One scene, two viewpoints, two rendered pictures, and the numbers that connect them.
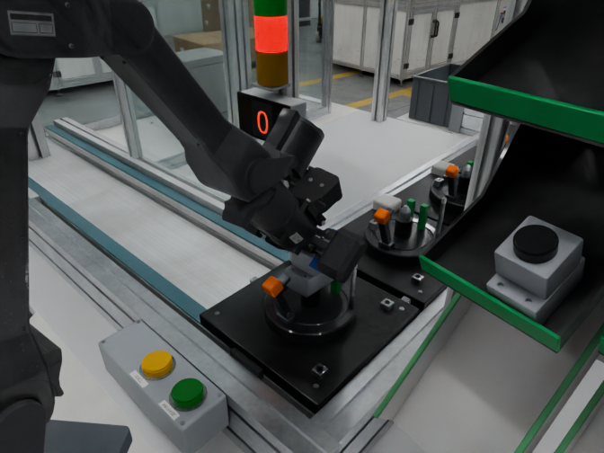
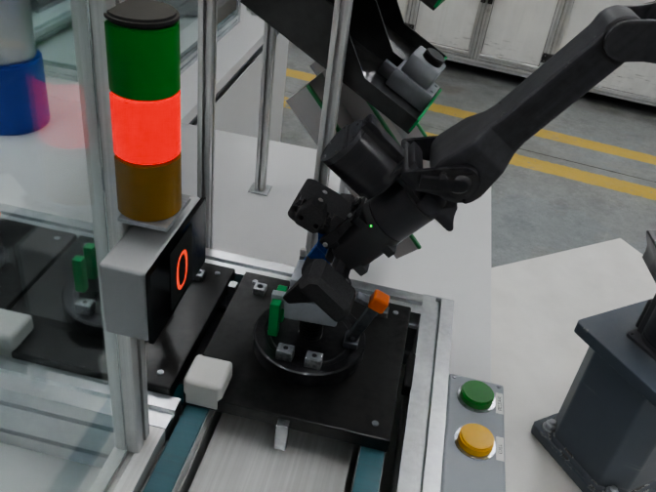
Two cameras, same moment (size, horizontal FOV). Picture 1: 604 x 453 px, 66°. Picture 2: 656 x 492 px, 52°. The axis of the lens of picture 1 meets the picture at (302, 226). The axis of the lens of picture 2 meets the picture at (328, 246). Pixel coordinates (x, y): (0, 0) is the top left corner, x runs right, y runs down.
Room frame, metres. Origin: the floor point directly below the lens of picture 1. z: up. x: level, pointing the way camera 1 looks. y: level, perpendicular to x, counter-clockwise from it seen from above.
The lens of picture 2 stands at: (0.90, 0.50, 1.56)
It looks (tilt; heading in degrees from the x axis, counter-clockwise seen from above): 35 degrees down; 234
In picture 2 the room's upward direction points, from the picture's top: 8 degrees clockwise
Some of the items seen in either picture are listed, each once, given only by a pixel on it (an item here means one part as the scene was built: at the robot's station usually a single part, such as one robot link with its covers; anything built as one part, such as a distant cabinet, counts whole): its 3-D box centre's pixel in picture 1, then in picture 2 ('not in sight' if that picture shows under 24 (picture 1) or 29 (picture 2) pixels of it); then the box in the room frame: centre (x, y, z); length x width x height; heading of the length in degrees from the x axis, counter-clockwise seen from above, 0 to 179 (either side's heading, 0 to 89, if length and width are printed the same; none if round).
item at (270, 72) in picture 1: (271, 66); (148, 179); (0.75, 0.05, 1.28); 0.05 x 0.05 x 0.05
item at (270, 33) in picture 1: (270, 32); (145, 119); (0.75, 0.05, 1.33); 0.05 x 0.05 x 0.05
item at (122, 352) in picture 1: (161, 381); (469, 459); (0.44, 0.20, 0.93); 0.21 x 0.07 x 0.06; 47
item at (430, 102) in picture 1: (480, 100); not in sight; (2.46, -0.95, 0.73); 0.62 x 0.42 x 0.23; 47
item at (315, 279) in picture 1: (315, 260); (307, 287); (0.55, -0.02, 1.06); 0.08 x 0.04 x 0.07; 137
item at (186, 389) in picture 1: (188, 395); (476, 396); (0.39, 0.14, 0.96); 0.04 x 0.04 x 0.02
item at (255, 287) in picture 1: (309, 315); (307, 349); (0.54, -0.01, 0.96); 0.24 x 0.24 x 0.02; 47
